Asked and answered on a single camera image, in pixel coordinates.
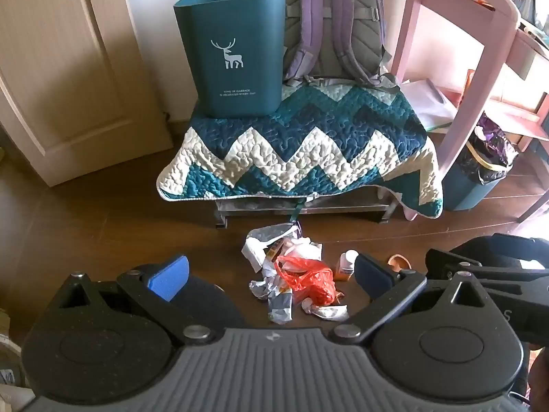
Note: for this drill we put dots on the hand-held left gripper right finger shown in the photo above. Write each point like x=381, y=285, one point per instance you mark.
x=369, y=274

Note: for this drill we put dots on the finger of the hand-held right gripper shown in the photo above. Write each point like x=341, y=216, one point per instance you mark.
x=506, y=274
x=506, y=246

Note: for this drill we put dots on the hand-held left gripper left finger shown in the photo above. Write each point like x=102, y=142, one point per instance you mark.
x=169, y=279

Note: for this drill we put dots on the small pill bottle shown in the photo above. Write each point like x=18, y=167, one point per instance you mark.
x=346, y=268

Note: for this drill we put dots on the red plastic bag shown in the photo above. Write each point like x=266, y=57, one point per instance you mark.
x=309, y=274

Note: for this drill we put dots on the teal deer print trash bin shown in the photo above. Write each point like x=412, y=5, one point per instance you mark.
x=227, y=21

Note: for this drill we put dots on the orange peel piece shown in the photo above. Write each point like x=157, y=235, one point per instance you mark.
x=392, y=259

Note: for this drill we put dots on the crumpled white tissue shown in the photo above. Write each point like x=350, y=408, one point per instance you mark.
x=326, y=311

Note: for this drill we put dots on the white plastic bag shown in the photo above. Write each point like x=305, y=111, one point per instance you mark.
x=306, y=246

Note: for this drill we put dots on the teal bin with black liner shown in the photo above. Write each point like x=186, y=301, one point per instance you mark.
x=467, y=189

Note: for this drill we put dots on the crumpled printed wrapper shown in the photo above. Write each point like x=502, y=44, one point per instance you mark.
x=278, y=304

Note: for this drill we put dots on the low metal bench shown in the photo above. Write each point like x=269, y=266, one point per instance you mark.
x=300, y=208

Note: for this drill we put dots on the teal white zigzag quilt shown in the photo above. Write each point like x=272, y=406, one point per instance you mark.
x=300, y=137

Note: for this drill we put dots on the white paper bag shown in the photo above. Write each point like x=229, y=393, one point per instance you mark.
x=424, y=103

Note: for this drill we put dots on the pink desk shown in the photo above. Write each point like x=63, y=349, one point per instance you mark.
x=499, y=51

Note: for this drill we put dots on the cream wooden door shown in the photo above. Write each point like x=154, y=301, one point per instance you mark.
x=64, y=73

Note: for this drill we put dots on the purple grey backpack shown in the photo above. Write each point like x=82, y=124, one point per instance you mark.
x=334, y=30

